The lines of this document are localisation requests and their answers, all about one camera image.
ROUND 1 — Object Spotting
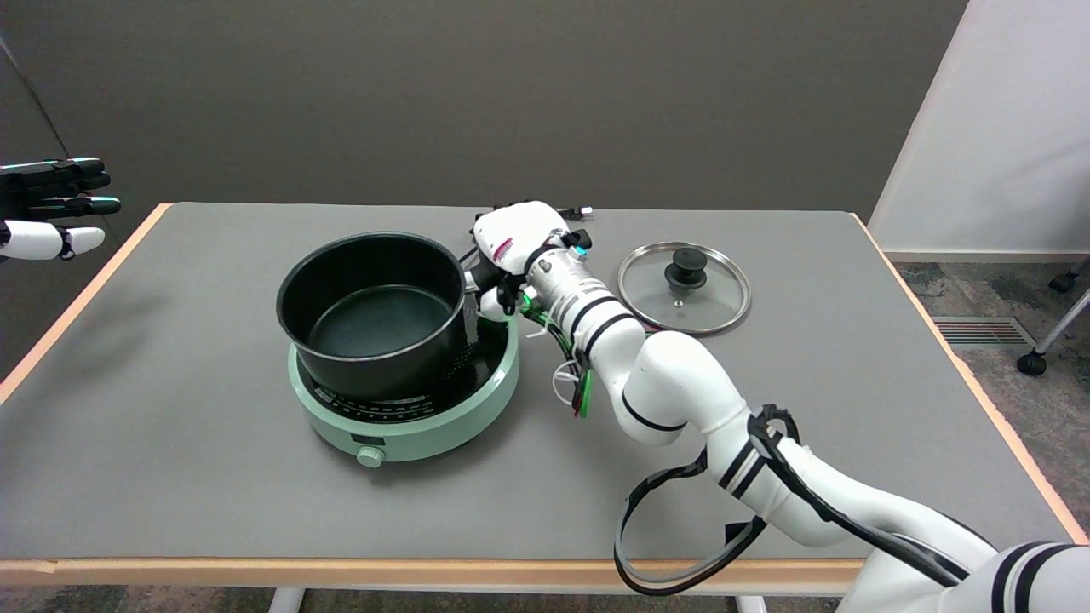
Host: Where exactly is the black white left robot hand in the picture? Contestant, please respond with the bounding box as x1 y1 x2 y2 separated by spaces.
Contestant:
0 158 122 262

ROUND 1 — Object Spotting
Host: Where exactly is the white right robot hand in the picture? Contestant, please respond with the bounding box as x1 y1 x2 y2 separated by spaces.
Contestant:
471 201 593 323

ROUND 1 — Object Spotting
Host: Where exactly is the black pot with handle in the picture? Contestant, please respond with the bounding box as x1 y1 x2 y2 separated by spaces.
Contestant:
276 232 486 401

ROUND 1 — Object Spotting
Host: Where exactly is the green round induction cooker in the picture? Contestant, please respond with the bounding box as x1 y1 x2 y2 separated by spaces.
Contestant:
288 315 520 469

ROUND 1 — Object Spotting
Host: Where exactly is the glass lid with black knob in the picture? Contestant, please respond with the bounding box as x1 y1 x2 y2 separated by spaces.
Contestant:
617 242 752 336

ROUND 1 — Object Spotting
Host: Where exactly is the grey table mat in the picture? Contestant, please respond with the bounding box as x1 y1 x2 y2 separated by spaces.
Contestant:
0 203 1076 561

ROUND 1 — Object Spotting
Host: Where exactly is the wooden edged table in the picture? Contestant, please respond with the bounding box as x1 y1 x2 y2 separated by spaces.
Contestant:
0 203 1089 597

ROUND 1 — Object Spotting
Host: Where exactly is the floor air vent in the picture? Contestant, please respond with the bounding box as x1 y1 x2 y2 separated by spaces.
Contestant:
931 317 1037 347

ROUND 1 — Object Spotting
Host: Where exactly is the grey chair leg with caster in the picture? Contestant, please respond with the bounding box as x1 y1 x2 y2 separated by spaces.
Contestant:
1049 260 1090 295
1018 289 1090 377

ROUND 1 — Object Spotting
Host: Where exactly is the black power cord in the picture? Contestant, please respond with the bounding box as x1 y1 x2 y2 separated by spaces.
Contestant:
458 207 594 266

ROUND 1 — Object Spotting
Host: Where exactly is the coloured wrist wire bundle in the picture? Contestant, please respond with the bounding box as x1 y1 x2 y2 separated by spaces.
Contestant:
519 294 597 420

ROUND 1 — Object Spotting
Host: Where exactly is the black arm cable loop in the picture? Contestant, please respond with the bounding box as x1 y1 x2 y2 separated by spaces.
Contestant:
613 404 997 597

